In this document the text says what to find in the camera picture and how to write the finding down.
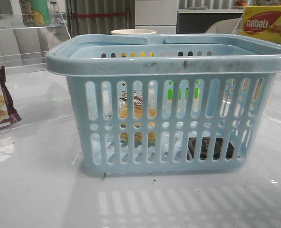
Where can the clear bagged bread package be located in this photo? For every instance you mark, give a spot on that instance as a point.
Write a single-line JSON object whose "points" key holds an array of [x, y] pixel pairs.
{"points": [[138, 113]]}

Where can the dark tissue pack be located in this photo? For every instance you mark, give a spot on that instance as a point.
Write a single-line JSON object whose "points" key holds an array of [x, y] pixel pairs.
{"points": [[205, 146]]}

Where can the light blue plastic basket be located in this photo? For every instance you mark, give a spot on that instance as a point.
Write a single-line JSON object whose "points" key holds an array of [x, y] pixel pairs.
{"points": [[202, 85]]}

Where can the cream paper cup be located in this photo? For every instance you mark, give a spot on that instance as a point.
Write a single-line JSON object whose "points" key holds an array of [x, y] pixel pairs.
{"points": [[133, 32]]}

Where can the white cabinet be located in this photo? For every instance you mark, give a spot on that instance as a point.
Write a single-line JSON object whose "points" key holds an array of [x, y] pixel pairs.
{"points": [[158, 15]]}

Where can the clear acrylic left shelf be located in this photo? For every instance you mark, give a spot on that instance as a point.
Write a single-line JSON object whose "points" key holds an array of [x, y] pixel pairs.
{"points": [[23, 48]]}

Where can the green yellow cartoon package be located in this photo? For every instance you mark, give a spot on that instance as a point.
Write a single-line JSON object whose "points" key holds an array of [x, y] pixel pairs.
{"points": [[34, 13]]}

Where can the yellow nabati wafer box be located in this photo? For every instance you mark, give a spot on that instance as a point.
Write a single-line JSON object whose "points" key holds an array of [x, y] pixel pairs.
{"points": [[251, 10]]}

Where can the clear acrylic right stand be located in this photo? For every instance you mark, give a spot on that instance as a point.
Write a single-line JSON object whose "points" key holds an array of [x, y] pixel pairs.
{"points": [[236, 26]]}

